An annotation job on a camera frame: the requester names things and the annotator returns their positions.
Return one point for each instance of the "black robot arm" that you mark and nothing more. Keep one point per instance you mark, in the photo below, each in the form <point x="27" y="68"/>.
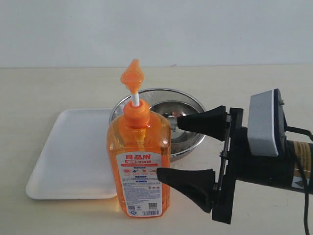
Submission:
<point x="286" y="172"/>

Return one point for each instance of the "small stainless steel bowl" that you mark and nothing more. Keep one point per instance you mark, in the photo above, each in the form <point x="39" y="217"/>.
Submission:
<point x="171" y="110"/>

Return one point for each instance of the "orange dish soap pump bottle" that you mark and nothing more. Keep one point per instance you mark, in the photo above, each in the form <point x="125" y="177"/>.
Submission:
<point x="138" y="143"/>

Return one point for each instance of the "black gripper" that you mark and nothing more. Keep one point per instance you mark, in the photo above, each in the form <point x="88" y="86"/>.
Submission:
<point x="199" y="185"/>

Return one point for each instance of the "white rectangular plastic tray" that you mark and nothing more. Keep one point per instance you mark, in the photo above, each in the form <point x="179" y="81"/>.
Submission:
<point x="73" y="163"/>

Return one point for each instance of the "steel mesh colander bowl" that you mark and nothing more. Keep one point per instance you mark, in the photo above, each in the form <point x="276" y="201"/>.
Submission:
<point x="155" y="95"/>

